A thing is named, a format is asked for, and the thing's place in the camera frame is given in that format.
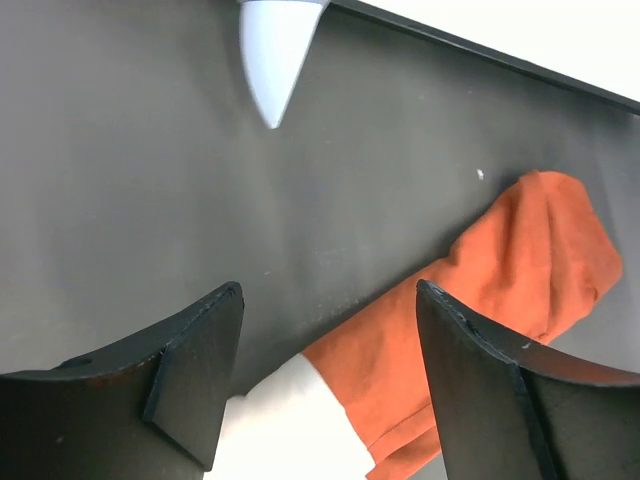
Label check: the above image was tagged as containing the white dry-erase board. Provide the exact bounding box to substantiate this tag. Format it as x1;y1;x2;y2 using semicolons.
332;1;639;115

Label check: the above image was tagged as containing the orange underwear white waistband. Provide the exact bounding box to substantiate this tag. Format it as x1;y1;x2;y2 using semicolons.
209;171;623;479

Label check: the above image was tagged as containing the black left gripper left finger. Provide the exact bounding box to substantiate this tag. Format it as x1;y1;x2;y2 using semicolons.
1;282;244;479

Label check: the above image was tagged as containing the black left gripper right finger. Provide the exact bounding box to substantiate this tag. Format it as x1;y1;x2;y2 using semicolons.
416;281;639;479

